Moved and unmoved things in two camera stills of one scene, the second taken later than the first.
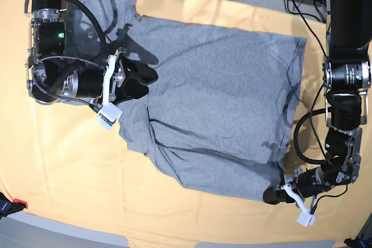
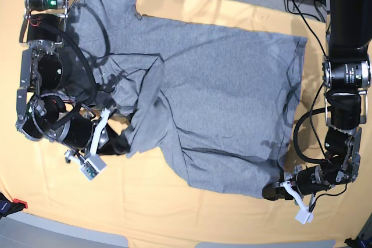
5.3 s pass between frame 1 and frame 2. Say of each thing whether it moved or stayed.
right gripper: stayed
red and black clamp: stayed
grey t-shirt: stayed
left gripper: moved
